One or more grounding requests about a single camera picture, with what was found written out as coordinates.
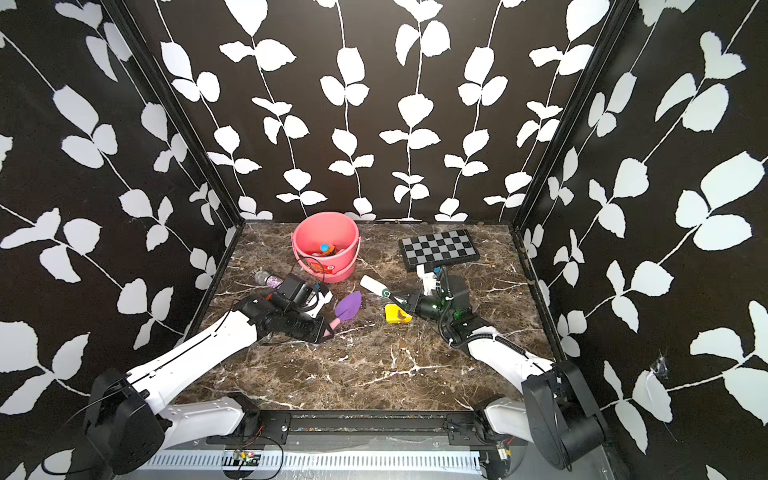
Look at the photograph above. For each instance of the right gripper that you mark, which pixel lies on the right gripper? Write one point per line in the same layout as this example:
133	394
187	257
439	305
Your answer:
413	303

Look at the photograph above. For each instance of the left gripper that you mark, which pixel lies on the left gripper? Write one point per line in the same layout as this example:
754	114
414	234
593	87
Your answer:
322	324

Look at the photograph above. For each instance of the purple round trowel pink handle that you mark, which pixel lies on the purple round trowel pink handle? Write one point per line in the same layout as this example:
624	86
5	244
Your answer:
346	309

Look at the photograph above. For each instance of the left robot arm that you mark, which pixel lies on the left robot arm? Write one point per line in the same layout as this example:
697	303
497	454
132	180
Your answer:
132	416

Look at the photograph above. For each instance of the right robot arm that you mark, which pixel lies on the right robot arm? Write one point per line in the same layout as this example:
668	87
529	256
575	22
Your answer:
546	386

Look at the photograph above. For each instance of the pink plastic bucket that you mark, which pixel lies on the pink plastic bucket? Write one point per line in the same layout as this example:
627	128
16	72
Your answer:
327	228

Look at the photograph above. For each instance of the purple glitter microphone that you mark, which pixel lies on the purple glitter microphone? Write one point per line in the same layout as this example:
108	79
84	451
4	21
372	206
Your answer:
266	279

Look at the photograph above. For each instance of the black white checkerboard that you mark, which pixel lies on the black white checkerboard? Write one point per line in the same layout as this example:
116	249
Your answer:
438	249

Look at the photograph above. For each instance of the small circuit board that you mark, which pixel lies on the small circuit board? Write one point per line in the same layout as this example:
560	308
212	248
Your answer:
238	460

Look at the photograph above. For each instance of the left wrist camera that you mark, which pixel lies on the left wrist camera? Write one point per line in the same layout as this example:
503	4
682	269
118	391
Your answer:
295	294

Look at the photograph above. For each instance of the yellow shovel wooden handle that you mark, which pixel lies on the yellow shovel wooden handle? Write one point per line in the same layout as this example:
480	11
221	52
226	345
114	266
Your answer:
396	315

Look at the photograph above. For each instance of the black front rail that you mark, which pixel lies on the black front rail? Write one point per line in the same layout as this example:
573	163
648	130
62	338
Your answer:
466	428

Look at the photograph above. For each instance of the white slotted cable duct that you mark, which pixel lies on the white slotted cable duct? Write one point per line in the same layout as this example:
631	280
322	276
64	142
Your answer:
272	460

